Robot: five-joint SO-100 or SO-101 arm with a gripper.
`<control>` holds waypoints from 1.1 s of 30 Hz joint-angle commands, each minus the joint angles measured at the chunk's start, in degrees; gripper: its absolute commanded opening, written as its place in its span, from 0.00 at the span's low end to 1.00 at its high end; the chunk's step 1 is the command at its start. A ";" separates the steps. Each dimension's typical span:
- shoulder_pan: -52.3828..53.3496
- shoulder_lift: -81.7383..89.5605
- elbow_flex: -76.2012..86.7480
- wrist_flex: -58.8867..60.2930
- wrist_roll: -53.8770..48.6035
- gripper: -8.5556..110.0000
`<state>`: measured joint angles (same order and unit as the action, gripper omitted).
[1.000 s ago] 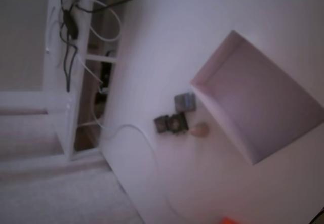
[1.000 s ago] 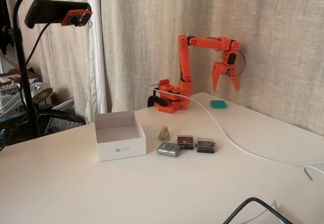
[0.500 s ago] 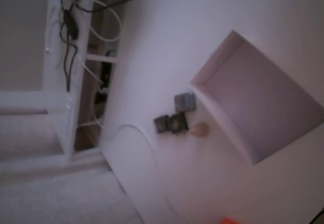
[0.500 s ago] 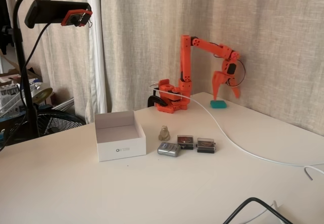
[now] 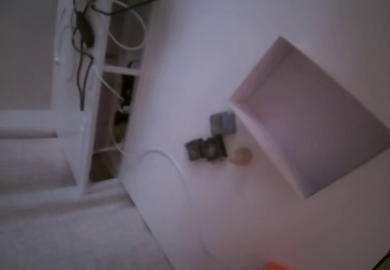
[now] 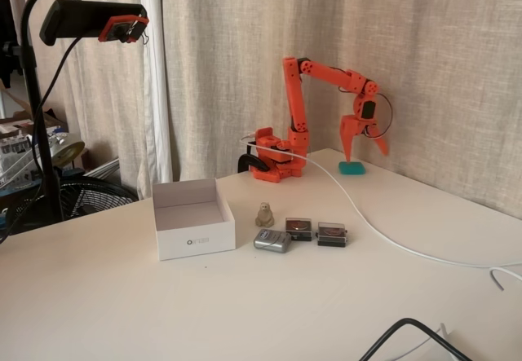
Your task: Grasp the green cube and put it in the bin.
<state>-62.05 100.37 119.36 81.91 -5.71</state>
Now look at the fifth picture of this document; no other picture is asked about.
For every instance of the white cardboard box bin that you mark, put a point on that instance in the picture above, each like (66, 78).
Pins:
(320, 114)

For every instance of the black clear-lid case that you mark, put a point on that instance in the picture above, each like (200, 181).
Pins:
(213, 149)
(193, 149)

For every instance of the silver metal tin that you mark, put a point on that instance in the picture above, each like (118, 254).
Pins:
(222, 123)

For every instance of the small beige bear figurine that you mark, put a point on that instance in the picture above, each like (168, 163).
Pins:
(241, 156)

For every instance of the black power adapter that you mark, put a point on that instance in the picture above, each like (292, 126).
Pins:
(126, 87)

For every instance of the white metal rack frame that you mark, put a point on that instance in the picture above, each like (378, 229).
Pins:
(64, 84)

